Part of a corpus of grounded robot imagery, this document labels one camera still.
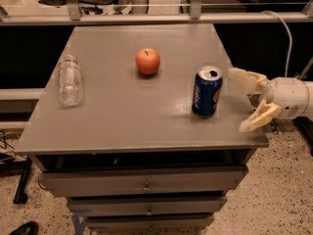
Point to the black stand leg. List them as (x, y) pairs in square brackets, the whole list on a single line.
[(20, 196)]

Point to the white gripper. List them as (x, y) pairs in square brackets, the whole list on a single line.
[(286, 97)]

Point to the grey drawer cabinet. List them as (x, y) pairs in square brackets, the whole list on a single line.
[(131, 121)]

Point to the red apple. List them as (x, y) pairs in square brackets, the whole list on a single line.
[(147, 61)]

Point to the clear plastic water bottle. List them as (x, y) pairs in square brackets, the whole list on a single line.
[(70, 83)]

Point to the grey metal railing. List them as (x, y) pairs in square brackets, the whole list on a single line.
[(33, 12)]

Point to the middle grey drawer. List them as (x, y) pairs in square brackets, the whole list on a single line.
[(147, 205)]

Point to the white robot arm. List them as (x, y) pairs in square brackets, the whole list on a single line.
[(309, 100)]

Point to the blue pepsi can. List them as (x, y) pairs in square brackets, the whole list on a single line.
[(207, 89)]

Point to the bottom grey drawer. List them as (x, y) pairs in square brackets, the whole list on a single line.
[(140, 222)]

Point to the grey drawer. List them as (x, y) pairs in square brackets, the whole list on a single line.
[(140, 222), (143, 181), (147, 205)]

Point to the black shoe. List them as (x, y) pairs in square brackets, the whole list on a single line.
[(29, 228)]

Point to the top grey drawer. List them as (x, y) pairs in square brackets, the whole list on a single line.
[(143, 181)]

